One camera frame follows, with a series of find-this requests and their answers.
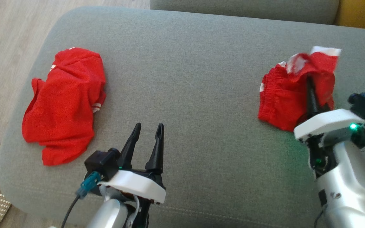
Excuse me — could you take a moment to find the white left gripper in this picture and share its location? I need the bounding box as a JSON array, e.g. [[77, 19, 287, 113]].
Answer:
[[97, 123, 166, 204]]

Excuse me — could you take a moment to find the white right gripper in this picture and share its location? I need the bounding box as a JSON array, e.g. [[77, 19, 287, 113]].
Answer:
[[293, 76, 365, 178]]

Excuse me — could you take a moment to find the red shorts white trim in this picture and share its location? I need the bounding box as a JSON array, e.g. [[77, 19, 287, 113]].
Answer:
[[258, 46, 342, 132]]

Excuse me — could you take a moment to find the red basketball jersey number 23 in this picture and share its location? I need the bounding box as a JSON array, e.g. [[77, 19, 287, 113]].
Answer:
[[22, 47, 107, 166]]

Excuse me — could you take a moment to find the yellow cushion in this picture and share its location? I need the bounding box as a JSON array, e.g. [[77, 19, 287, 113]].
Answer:
[[334, 0, 365, 31]]

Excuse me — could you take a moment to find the grey sofa back cushion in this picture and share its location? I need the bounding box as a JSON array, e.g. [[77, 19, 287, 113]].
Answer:
[[150, 0, 340, 25]]

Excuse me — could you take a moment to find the black cable teal plug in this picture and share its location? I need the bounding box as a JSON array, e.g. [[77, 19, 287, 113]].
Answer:
[[61, 171, 102, 228]]

